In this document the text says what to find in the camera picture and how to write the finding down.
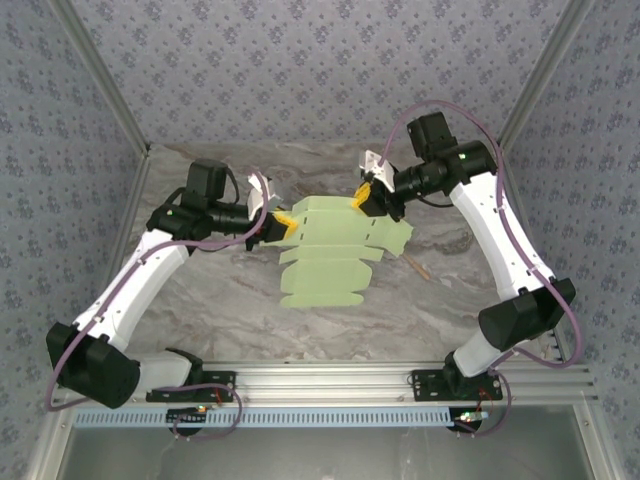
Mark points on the small black controller board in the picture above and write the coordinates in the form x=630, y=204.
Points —
x=187, y=414
x=470, y=416

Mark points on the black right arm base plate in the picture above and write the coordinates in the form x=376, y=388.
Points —
x=425, y=385

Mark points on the wooden chopstick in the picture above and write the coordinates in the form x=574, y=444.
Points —
x=419, y=267

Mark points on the aluminium frame leg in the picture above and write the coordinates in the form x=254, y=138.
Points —
x=597, y=445
x=47, y=450

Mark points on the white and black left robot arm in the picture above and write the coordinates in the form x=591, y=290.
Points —
x=145, y=280

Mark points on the aluminium frame post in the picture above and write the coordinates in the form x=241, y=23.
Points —
x=545, y=70
x=100, y=75

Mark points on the light green paper box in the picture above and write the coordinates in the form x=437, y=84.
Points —
x=325, y=240

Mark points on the aluminium mounting rail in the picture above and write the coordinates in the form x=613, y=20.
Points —
x=325, y=380

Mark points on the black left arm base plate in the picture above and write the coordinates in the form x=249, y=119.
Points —
x=220, y=380

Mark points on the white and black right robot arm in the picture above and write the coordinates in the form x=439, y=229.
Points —
x=495, y=240

